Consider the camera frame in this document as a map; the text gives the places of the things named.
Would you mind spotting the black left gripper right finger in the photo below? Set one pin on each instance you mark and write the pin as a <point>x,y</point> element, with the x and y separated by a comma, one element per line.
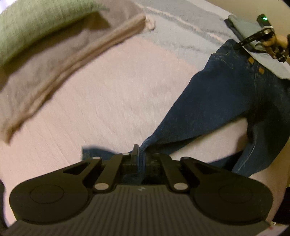
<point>152,165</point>

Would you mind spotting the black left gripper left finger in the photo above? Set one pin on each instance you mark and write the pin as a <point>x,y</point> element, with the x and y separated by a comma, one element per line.
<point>134,159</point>

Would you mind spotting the dark blue denim jeans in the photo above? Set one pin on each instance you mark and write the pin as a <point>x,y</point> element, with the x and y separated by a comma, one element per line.
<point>231,85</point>

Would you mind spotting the person's right hand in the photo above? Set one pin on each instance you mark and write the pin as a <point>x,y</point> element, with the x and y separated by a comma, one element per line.
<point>274,42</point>

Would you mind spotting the beige folded garment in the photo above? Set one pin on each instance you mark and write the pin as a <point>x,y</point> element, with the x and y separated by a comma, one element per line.
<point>31,77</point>

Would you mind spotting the green knitted pillow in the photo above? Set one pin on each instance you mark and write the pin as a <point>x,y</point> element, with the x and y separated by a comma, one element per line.
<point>25,22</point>

